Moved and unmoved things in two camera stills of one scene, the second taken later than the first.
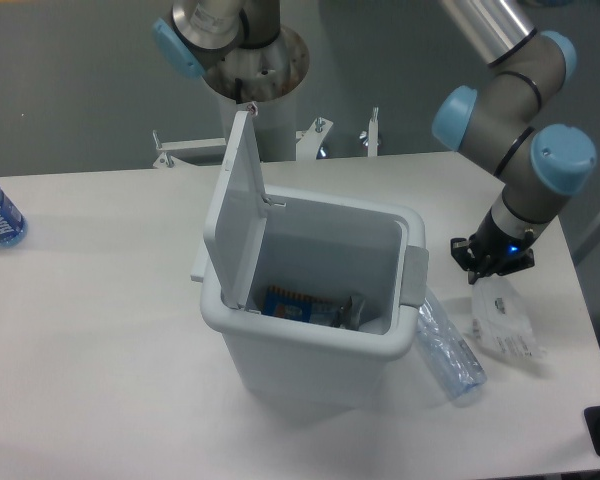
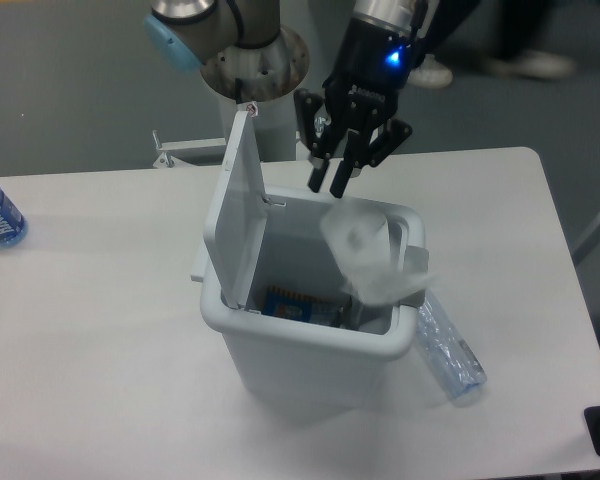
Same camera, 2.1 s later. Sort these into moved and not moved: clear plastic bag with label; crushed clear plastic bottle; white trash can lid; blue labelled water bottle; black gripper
Moved: black gripper; clear plastic bag with label
Not moved: crushed clear plastic bottle; blue labelled water bottle; white trash can lid
